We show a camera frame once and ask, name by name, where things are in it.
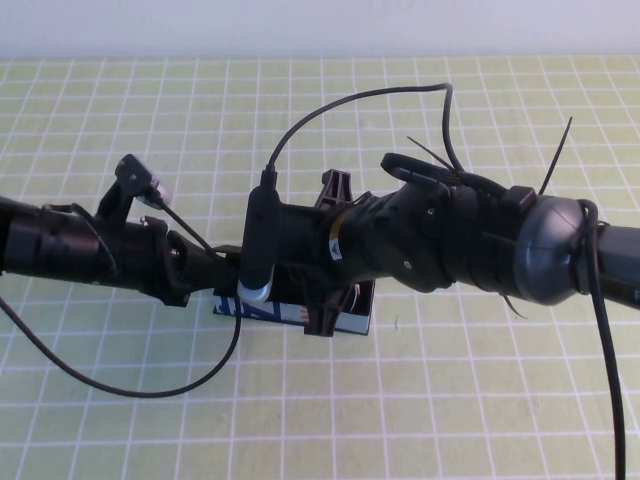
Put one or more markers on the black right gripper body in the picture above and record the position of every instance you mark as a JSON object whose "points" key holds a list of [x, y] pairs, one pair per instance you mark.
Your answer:
{"points": [[300, 235]]}

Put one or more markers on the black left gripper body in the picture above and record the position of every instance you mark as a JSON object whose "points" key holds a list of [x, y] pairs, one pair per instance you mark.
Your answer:
{"points": [[150, 260]]}

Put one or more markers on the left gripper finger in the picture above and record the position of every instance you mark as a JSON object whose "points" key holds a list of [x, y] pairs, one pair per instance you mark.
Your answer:
{"points": [[210, 279], [205, 255]]}

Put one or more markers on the black printed glasses case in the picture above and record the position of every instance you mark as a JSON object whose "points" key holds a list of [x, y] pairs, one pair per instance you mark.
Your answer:
{"points": [[360, 322]]}

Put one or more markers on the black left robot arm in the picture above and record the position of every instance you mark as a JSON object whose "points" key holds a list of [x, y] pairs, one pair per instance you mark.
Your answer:
{"points": [[50, 245]]}

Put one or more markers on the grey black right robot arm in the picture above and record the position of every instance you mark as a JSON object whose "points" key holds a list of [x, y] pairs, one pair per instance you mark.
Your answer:
{"points": [[550, 250]]}

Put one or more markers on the black zip tie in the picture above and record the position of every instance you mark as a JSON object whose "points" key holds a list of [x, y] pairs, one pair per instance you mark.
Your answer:
{"points": [[515, 307], [432, 154], [557, 155]]}

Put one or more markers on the green checkered tablecloth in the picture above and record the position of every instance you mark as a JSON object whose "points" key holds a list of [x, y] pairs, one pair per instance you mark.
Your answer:
{"points": [[150, 440]]}

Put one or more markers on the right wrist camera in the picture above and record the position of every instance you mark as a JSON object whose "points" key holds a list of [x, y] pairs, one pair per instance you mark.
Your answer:
{"points": [[260, 235]]}

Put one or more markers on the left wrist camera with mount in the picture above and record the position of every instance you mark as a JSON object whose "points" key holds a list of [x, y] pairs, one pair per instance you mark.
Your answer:
{"points": [[132, 185]]}

